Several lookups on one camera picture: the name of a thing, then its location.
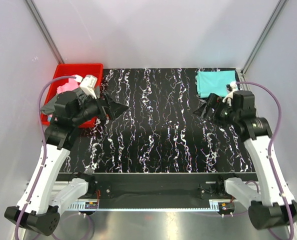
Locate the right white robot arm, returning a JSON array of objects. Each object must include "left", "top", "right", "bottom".
[{"left": 194, "top": 90, "right": 297, "bottom": 230}]

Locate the right aluminium corner post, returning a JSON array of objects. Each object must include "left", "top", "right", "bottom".
[{"left": 240, "top": 0, "right": 289, "bottom": 76}]

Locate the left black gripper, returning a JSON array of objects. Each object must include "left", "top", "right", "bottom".
[{"left": 72, "top": 89, "right": 129, "bottom": 126}]

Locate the aluminium corner post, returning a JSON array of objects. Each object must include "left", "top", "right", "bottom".
[
  {"left": 240, "top": 0, "right": 289, "bottom": 76},
  {"left": 24, "top": 0, "right": 65, "bottom": 64}
]

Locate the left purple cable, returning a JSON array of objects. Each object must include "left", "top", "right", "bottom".
[{"left": 14, "top": 75, "right": 96, "bottom": 240}]

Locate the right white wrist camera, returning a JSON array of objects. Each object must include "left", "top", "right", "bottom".
[{"left": 222, "top": 81, "right": 239, "bottom": 107}]

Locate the left aluminium corner post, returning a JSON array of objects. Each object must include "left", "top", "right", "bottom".
[{"left": 24, "top": 0, "right": 65, "bottom": 64}]

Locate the white slotted cable duct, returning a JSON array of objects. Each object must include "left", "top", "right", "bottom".
[{"left": 65, "top": 201, "right": 236, "bottom": 212}]

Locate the teal t shirt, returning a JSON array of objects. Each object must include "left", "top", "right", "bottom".
[{"left": 196, "top": 70, "right": 236, "bottom": 98}]

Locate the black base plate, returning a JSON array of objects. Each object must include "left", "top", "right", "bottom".
[{"left": 55, "top": 172, "right": 258, "bottom": 210}]

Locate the pink t shirt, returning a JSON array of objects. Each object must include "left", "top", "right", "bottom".
[{"left": 40, "top": 78, "right": 79, "bottom": 126}]

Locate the grey t shirt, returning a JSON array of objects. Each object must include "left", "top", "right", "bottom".
[{"left": 40, "top": 86, "right": 101, "bottom": 115}]

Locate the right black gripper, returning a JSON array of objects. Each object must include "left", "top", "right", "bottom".
[{"left": 192, "top": 93, "right": 240, "bottom": 130}]

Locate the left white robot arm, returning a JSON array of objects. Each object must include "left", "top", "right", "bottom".
[{"left": 4, "top": 91, "right": 129, "bottom": 239}]

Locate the red plastic bin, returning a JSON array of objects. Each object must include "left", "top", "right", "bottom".
[{"left": 48, "top": 63, "right": 103, "bottom": 128}]

